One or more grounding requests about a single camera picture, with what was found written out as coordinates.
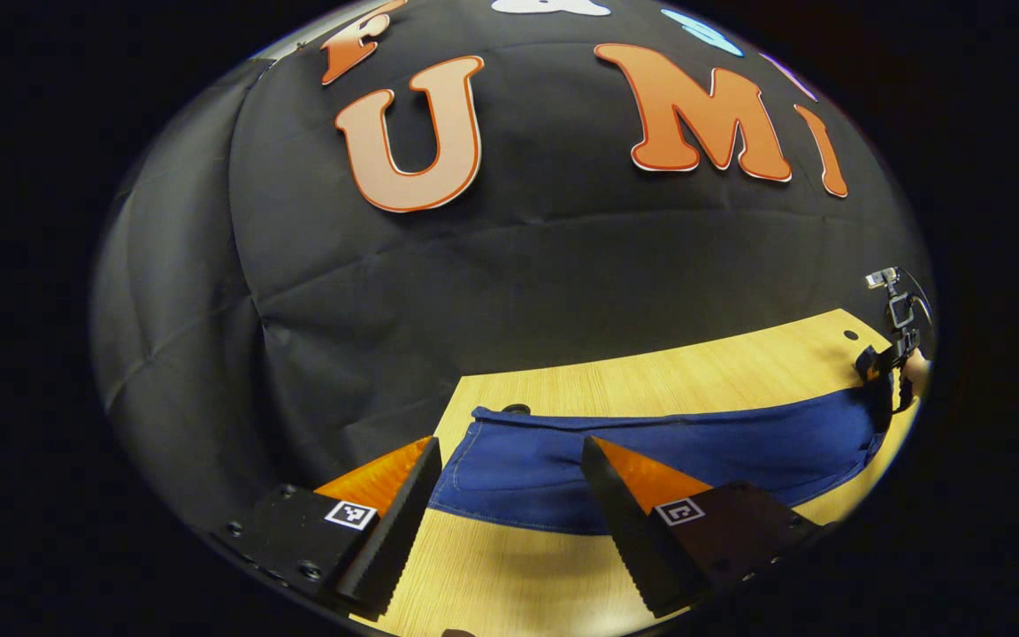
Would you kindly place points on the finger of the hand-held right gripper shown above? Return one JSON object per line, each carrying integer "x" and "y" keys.
{"x": 872, "y": 363}

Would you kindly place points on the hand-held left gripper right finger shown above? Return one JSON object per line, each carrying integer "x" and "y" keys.
{"x": 629, "y": 540}

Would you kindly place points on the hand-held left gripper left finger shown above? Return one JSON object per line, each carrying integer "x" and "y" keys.
{"x": 394, "y": 540}

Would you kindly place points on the blue jeans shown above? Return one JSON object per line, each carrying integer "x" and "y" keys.
{"x": 518, "y": 469}

